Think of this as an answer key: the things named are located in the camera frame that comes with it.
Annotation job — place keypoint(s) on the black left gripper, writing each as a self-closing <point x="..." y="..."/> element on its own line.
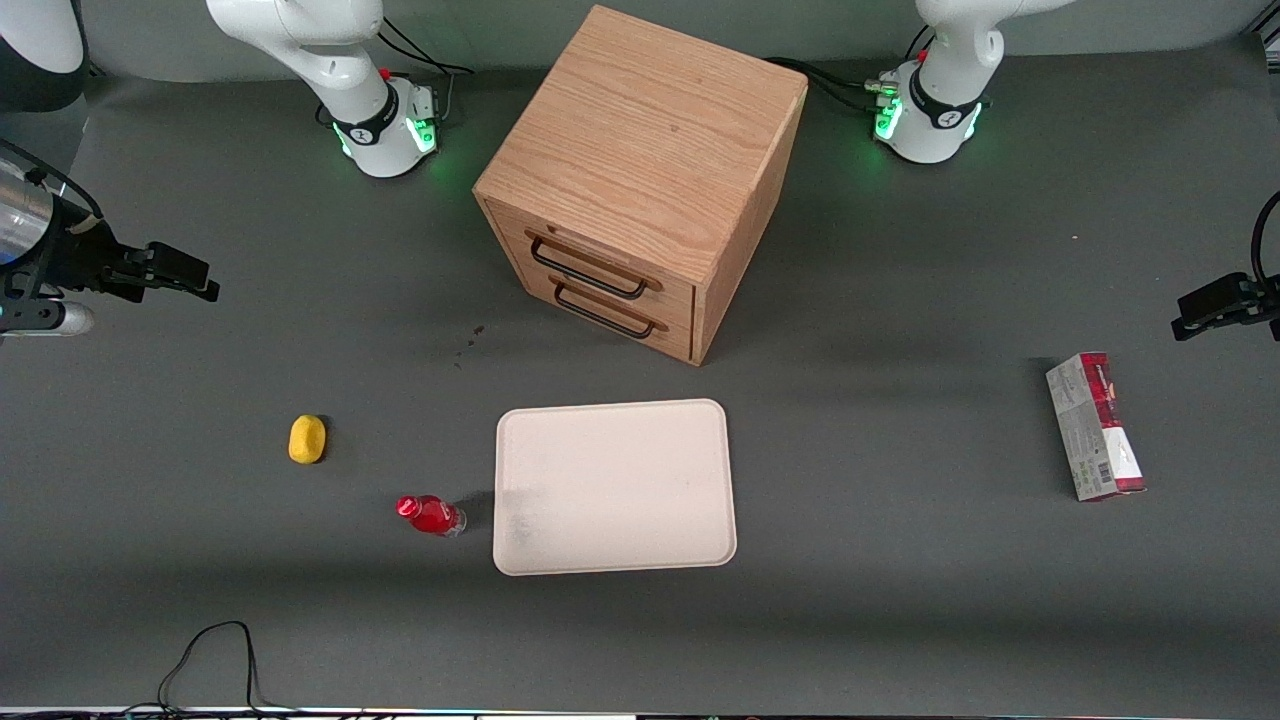
<point x="1262" y="297"/>

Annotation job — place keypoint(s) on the yellow lemon-shaped object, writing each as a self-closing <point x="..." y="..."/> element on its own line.
<point x="307" y="439"/>

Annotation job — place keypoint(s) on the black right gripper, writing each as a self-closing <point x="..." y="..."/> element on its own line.
<point x="72" y="262"/>

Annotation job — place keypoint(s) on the beige rectangular tray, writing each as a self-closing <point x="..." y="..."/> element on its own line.
<point x="615" y="487"/>

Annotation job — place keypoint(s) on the grey metal frame bar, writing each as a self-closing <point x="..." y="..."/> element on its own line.
<point x="1265" y="45"/>

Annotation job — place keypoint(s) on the red coke bottle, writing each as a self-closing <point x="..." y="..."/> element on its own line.
<point x="430" y="516"/>

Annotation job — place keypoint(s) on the wooden drawer front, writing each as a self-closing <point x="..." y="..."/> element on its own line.
<point x="680" y="342"/>
<point x="680" y="300"/>

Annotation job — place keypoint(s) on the oak wooden drawer cabinet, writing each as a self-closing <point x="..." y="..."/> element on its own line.
<point x="640" y="130"/>

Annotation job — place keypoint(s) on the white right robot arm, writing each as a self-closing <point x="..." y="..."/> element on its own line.
<point x="300" y="40"/>

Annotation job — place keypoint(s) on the red and grey carton box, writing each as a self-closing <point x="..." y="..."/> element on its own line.
<point x="1095" y="430"/>

